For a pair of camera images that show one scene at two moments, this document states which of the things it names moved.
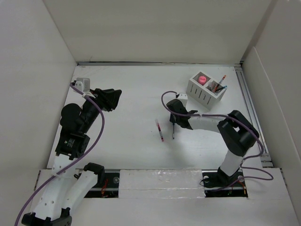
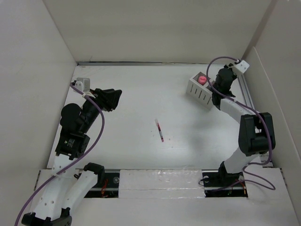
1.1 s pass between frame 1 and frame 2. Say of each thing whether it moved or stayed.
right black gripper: moved
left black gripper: stayed
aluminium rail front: stayed
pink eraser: stayed
